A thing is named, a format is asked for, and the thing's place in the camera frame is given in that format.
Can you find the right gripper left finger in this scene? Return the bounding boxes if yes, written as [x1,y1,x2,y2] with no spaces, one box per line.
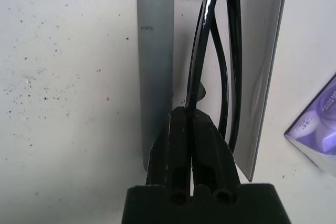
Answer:
[145,105,194,191]

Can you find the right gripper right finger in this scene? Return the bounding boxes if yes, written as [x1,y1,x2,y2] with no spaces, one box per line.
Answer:
[188,108,238,191]

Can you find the grey glasses case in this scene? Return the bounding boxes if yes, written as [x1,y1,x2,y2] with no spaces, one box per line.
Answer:
[135,0,289,183]

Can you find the black sunglasses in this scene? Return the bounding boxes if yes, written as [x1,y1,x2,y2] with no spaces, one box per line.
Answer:
[183,0,244,154]

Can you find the purple tissue pack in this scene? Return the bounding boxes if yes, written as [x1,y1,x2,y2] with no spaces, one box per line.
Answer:
[283,71,336,175]

